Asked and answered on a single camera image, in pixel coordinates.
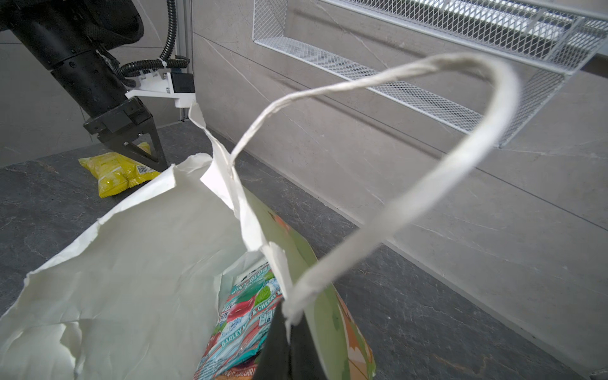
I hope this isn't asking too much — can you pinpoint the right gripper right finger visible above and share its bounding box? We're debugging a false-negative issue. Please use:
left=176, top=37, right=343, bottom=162
left=289, top=322, right=326, bottom=380

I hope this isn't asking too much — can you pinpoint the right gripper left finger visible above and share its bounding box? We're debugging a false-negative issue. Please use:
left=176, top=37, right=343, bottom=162
left=253, top=303, right=291, bottom=380

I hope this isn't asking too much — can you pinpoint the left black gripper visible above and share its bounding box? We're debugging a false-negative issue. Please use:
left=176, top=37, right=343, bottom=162
left=84, top=97, right=169, bottom=172

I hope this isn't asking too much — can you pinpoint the yellow snack packet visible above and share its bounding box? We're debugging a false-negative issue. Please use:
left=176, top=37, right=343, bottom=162
left=79, top=152, right=160, bottom=199

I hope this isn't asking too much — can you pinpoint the floral paper bag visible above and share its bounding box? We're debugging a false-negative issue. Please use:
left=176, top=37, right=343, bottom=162
left=1, top=53, right=520, bottom=379

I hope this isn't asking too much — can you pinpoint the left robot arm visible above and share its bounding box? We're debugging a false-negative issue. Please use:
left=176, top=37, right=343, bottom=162
left=1, top=1, right=196, bottom=172

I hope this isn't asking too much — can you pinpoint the teal mint candy packet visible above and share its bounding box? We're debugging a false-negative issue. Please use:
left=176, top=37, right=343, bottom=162
left=193, top=261, right=283, bottom=379

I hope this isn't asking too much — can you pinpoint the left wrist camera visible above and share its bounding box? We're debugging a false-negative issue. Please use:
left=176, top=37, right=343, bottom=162
left=125, top=71, right=196, bottom=109

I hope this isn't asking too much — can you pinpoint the aluminium frame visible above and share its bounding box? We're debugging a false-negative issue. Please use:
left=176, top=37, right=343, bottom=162
left=173, top=0, right=195, bottom=127

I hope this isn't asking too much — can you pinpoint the white wire mesh basket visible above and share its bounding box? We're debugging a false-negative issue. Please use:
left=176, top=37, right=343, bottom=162
left=252, top=1, right=607, bottom=147

